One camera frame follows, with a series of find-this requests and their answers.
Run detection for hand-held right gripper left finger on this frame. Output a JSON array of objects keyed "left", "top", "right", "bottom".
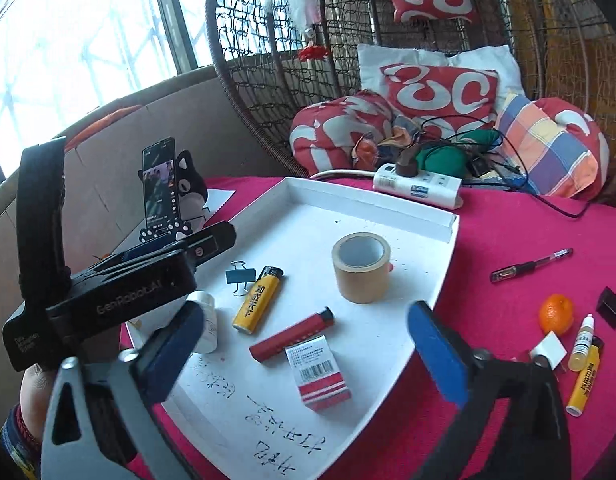
[{"left": 40, "top": 302, "right": 206, "bottom": 480}]

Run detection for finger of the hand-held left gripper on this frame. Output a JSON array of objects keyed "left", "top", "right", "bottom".
[
  {"left": 70, "top": 221, "right": 237, "bottom": 281},
  {"left": 93, "top": 237, "right": 189, "bottom": 270}
]

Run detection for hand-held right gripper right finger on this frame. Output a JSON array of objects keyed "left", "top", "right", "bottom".
[{"left": 407, "top": 301, "right": 573, "bottom": 480}]

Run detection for white tray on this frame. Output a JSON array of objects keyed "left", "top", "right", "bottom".
[{"left": 120, "top": 176, "right": 460, "bottom": 480}]

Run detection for orange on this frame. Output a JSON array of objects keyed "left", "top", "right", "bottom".
[{"left": 538, "top": 294, "right": 576, "bottom": 337}]

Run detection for orange lighter with black top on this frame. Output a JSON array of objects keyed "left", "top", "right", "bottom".
[{"left": 566, "top": 337, "right": 605, "bottom": 417}]

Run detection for black charger plug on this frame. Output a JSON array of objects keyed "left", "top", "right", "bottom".
[{"left": 596, "top": 286, "right": 616, "bottom": 330}]

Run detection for person's left forearm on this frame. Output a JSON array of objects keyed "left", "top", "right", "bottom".
[{"left": 0, "top": 362, "right": 59, "bottom": 480}]

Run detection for white bottle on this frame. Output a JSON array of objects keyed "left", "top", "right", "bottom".
[{"left": 185, "top": 291, "right": 219, "bottom": 354}]

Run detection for dark binder clip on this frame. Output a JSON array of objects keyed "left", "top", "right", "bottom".
[{"left": 225, "top": 260, "right": 261, "bottom": 297}]

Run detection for black cat phone stand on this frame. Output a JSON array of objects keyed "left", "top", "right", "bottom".
[{"left": 138, "top": 149, "right": 209, "bottom": 246}]

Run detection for smartphone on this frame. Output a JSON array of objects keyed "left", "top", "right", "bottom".
[{"left": 140, "top": 136, "right": 181, "bottom": 235}]

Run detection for yellow lighter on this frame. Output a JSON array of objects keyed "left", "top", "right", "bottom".
[{"left": 231, "top": 265, "right": 285, "bottom": 335}]

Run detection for brown tape roll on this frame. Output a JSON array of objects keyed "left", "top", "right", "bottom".
[{"left": 332, "top": 232, "right": 392, "bottom": 305}]

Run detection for small white box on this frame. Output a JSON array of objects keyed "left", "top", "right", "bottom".
[{"left": 529, "top": 331, "right": 567, "bottom": 372}]

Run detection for red lighter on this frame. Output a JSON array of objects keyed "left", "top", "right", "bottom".
[{"left": 249, "top": 306, "right": 335, "bottom": 363}]

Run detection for red and white box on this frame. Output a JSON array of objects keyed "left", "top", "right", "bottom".
[{"left": 285, "top": 334, "right": 353, "bottom": 413}]

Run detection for black pen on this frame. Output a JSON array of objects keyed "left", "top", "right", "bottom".
[{"left": 490, "top": 247, "right": 574, "bottom": 284}]

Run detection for small dropper bottle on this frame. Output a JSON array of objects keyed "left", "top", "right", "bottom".
[{"left": 568, "top": 314, "right": 597, "bottom": 372}]

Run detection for round red white cushion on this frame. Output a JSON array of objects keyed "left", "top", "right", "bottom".
[{"left": 289, "top": 89, "right": 403, "bottom": 171}]

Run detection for white power strip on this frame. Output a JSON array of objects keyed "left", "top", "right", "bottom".
[{"left": 308, "top": 162, "right": 463, "bottom": 210}]

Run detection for patterned cloth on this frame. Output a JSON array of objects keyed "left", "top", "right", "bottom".
[{"left": 350, "top": 120, "right": 423, "bottom": 171}]

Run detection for wicker hanging chair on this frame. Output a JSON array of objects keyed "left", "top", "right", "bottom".
[{"left": 205, "top": 0, "right": 616, "bottom": 206}]

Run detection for brown power plug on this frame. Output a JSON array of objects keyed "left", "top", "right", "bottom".
[{"left": 395, "top": 147, "right": 423, "bottom": 178}]

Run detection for green cloth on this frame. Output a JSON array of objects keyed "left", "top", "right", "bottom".
[{"left": 415, "top": 130, "right": 503, "bottom": 176}]

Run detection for window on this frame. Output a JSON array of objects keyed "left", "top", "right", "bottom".
[{"left": 0, "top": 0, "right": 223, "bottom": 196}]

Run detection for plaid cushion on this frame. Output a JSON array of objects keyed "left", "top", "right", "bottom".
[{"left": 492, "top": 92, "right": 601, "bottom": 198}]

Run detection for red white patterned cushions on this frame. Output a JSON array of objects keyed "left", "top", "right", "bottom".
[{"left": 357, "top": 42, "right": 526, "bottom": 111}]

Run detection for hanging feather ornament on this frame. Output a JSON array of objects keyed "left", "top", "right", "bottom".
[{"left": 265, "top": 0, "right": 339, "bottom": 61}]

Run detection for square red white cushion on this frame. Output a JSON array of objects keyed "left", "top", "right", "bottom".
[{"left": 379, "top": 62, "right": 501, "bottom": 126}]

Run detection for small red white pillow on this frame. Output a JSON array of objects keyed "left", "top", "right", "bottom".
[{"left": 382, "top": 0, "right": 481, "bottom": 25}]

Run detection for long black cable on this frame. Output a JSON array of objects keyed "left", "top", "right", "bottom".
[{"left": 488, "top": 160, "right": 601, "bottom": 221}]

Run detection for tangled black cables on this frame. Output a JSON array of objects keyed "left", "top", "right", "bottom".
[{"left": 413, "top": 115, "right": 528, "bottom": 186}]

